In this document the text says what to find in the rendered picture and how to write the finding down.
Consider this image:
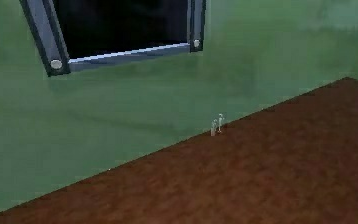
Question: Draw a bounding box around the grey framed dark window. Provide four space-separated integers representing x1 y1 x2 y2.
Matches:
19 0 207 78

